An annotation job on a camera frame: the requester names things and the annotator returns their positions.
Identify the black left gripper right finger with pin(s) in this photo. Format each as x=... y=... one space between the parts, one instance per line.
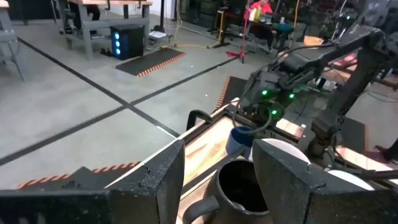
x=280 y=186

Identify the dark blue coffee mug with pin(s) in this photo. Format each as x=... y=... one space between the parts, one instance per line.
x=239 y=137

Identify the white coffee mug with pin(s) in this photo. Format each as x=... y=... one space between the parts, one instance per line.
x=348 y=179

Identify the grey chair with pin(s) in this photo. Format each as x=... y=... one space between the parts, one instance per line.
x=6 y=34

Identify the dark cluttered desk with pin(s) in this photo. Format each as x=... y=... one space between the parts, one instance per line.
x=264 y=29

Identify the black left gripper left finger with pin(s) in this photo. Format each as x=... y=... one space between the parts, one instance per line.
x=146 y=193

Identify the person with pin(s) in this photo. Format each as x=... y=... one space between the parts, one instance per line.
x=262 y=6

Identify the black table clamp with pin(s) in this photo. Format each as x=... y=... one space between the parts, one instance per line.
x=199 y=112

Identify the grey metal workbench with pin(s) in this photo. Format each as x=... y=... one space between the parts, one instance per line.
x=109 y=22

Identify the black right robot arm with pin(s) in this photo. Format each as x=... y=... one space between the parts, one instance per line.
x=348 y=87

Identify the black coffee mug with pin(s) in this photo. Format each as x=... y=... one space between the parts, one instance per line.
x=242 y=186

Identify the black computer tower blue lights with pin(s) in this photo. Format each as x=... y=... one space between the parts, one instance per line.
x=130 y=42

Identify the red floor stand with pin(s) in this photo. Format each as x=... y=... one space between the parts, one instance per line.
x=237 y=54

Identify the light grey coffee mug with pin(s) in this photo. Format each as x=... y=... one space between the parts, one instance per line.
x=292 y=149

